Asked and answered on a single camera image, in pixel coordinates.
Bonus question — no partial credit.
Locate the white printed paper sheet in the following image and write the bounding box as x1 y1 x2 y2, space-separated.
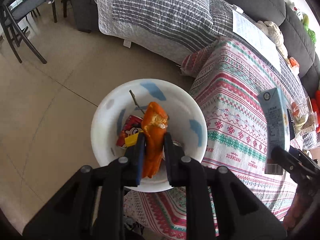
232 10 281 72

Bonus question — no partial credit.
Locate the grey striped quilt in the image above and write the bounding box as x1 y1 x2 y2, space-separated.
95 0 306 98

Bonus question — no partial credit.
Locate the glass jar with wooden lid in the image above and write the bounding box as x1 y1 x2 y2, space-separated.
291 98 309 135

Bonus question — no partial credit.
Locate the black dining chair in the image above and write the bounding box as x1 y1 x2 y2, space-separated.
1 0 67 64

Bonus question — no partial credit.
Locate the red snack wrapper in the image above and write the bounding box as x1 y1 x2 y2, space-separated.
116 115 143 148

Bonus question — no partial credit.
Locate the light blue drink carton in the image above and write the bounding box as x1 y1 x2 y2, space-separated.
258 88 291 176

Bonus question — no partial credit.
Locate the right hand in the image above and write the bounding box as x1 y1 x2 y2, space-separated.
283 184 316 232

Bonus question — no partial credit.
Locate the orange peel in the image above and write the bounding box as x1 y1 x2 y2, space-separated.
141 102 169 178

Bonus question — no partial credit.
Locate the white plastic trash bin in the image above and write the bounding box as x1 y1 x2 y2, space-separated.
91 79 208 193

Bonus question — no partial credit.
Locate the white plush toy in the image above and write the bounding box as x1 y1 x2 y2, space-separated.
255 21 288 59

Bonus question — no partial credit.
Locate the patterned red green tablecloth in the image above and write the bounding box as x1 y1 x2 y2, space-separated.
182 37 305 221

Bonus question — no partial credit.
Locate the dark grey sofa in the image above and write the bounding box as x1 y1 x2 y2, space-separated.
72 0 319 96

